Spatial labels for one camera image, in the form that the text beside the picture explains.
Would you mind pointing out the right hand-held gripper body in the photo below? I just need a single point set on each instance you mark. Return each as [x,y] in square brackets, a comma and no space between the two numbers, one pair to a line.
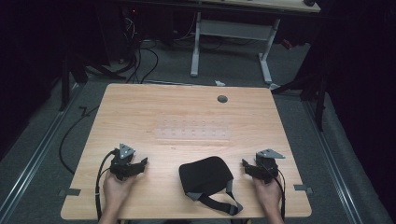
[267,166]

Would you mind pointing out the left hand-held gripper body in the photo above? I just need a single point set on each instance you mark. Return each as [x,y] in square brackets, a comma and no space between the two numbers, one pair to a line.
[122,163]

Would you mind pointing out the person's left hand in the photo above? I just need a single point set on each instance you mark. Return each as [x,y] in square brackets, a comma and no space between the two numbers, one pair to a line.
[115,191]

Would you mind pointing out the person's right hand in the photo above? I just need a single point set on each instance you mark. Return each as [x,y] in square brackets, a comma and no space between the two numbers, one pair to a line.
[268,196]

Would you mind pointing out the grey tape strip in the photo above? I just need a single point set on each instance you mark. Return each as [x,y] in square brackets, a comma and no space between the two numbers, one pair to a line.
[302,188]
[70,192]

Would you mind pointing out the clear plastic sheet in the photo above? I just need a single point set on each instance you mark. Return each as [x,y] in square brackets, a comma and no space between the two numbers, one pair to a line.
[193,129]

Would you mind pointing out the black metal stand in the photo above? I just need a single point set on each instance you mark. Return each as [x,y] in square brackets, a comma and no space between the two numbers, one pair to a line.
[67,81]
[319,102]

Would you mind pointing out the white paper scrap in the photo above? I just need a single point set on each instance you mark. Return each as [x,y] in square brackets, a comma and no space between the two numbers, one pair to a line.
[219,83]

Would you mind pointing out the red object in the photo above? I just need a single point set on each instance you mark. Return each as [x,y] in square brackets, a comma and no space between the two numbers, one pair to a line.
[286,44]

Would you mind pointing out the white-framed wooden desk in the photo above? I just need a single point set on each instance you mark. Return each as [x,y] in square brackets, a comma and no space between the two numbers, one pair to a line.
[233,29]

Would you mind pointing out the metal floor rail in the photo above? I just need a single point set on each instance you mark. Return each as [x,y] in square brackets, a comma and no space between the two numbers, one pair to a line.
[331,168]
[34,158]

